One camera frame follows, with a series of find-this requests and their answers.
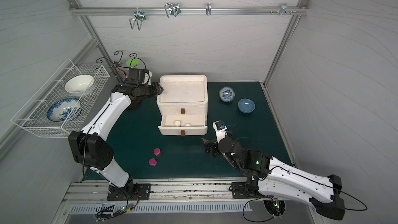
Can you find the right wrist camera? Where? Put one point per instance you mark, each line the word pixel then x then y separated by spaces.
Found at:
pixel 220 129

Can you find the green upturned wine glass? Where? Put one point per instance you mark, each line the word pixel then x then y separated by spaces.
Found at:
pixel 133 62

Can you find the double wire hook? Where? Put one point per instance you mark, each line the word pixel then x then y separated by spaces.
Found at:
pixel 172 9

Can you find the white wire basket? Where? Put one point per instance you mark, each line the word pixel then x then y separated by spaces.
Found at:
pixel 32 117

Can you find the pink paint can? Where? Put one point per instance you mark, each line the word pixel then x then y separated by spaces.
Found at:
pixel 157 151
pixel 152 162

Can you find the small metal hook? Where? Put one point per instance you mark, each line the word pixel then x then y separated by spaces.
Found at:
pixel 208 9

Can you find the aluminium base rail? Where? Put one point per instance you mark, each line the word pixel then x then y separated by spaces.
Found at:
pixel 162 190

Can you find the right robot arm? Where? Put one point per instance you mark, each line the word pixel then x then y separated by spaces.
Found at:
pixel 270 177

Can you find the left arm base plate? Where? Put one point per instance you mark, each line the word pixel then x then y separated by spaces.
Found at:
pixel 129 192

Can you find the aluminium top rail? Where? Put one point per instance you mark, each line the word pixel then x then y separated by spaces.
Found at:
pixel 185 11

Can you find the blue patterned plate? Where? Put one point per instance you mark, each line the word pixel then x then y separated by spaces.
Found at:
pixel 64 109

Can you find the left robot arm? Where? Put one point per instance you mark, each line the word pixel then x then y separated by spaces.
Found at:
pixel 89 147

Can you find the white bowl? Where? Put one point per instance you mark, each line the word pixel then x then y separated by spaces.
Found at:
pixel 79 84

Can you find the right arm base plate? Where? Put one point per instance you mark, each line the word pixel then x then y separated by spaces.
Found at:
pixel 238 190

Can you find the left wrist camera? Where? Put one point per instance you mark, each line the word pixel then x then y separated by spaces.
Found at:
pixel 138 76

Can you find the small blue patterned bowl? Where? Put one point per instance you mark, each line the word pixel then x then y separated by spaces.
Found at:
pixel 227 94

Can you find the white three-drawer cabinet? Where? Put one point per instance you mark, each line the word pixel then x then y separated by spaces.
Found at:
pixel 185 98

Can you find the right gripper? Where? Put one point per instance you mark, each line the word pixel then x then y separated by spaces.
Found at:
pixel 213 148

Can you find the metal hook with green tag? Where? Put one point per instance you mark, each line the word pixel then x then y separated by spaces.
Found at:
pixel 137 20

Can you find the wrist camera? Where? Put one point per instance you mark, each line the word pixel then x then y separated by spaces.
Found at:
pixel 138 76
pixel 220 129

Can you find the dark metal glass rack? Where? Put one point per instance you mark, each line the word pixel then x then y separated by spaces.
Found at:
pixel 120 68

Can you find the white vent grille strip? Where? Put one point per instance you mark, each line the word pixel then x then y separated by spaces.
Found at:
pixel 164 207

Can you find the right end metal hook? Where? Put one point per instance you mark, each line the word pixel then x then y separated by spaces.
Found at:
pixel 283 11

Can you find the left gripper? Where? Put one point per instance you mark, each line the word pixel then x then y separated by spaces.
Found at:
pixel 154 89

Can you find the plain blue bowl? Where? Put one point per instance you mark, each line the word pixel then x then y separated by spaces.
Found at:
pixel 246 106

